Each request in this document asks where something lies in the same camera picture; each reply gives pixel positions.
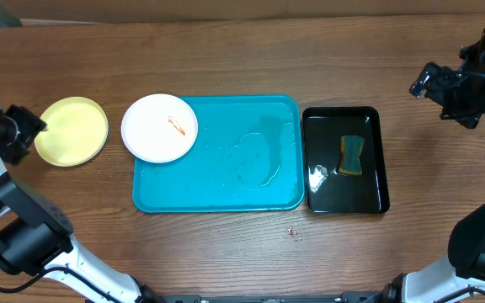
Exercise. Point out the black plastic tray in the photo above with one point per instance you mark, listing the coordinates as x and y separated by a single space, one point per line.
327 190

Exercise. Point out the green yellow sponge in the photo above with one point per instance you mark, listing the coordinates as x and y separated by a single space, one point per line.
351 148

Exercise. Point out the yellow plate with sauce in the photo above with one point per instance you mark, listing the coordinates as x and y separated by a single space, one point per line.
76 131

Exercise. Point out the teal plastic tray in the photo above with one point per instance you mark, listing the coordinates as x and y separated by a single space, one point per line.
247 157

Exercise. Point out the white plate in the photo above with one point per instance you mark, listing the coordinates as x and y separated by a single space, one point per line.
159 128

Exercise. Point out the small debris on table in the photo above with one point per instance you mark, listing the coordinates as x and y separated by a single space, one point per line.
294 233

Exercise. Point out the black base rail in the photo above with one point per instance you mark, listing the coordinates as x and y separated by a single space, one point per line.
345 297

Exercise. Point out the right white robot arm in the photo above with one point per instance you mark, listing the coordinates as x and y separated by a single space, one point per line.
454 277

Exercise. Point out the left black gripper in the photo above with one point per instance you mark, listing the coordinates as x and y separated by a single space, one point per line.
36 125

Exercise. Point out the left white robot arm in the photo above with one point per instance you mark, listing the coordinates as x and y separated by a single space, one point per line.
36 238

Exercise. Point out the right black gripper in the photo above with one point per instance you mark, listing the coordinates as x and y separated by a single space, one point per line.
441 80

